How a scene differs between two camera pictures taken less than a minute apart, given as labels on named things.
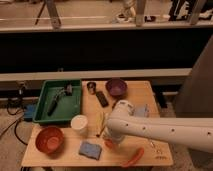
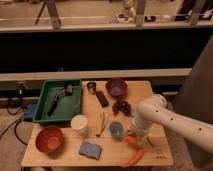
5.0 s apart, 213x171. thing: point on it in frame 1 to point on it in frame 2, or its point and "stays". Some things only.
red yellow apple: (109, 143) to (131, 139)
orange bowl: (50, 140) stays
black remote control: (101, 99) stays
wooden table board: (84, 143) stays
